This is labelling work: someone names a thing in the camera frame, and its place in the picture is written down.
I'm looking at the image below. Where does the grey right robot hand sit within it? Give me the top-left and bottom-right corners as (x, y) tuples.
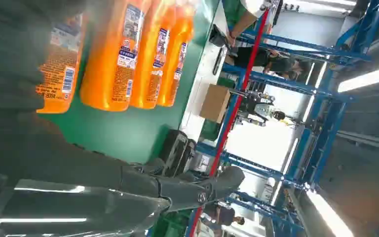
(0, 109), (246, 237)

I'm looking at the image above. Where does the green table mat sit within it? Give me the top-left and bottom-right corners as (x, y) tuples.
(38, 0), (221, 165)

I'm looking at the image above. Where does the black foam-lined case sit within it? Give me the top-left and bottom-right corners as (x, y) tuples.
(158, 129), (197, 179)

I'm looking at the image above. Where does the person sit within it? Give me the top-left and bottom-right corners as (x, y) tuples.
(228, 0), (273, 48)
(204, 202), (246, 237)
(233, 45), (312, 82)

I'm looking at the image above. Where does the brown cardboard box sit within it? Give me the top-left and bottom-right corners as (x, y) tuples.
(199, 84), (231, 124)

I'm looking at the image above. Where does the red pole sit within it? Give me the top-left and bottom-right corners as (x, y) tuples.
(188, 8), (271, 237)

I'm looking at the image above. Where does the black phone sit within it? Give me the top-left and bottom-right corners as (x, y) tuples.
(211, 46), (227, 77)

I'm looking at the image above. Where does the humanoid robot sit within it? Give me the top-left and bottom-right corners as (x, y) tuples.
(236, 89), (297, 128)

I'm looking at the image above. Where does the black tablet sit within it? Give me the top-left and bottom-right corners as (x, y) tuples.
(208, 23), (232, 49)

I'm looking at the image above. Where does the ceiling light strip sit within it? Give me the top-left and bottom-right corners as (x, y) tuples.
(337, 63), (379, 93)
(305, 189), (355, 237)

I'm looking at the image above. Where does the blue metal frame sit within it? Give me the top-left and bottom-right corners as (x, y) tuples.
(184, 0), (379, 237)

